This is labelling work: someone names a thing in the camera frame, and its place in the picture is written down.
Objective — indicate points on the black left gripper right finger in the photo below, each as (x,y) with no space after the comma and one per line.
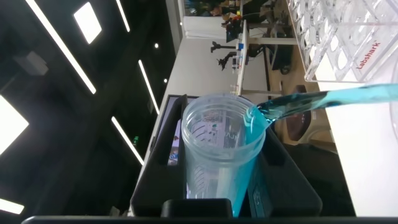
(286,193)

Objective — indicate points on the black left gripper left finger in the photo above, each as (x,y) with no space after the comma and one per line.
(155,186)

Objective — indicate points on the blue pigment test tube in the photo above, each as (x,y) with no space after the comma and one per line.
(217,168)

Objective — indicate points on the black desk robot arm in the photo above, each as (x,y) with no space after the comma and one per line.
(225,59)

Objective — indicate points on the clear plastic tube rack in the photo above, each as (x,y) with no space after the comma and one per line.
(342,37)

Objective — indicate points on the large display screen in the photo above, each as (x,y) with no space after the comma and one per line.
(174,155)

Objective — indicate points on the brown topped plastic stool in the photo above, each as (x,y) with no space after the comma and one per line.
(298,124)

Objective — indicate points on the long white lab desk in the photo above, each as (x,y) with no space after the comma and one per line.
(244,62)

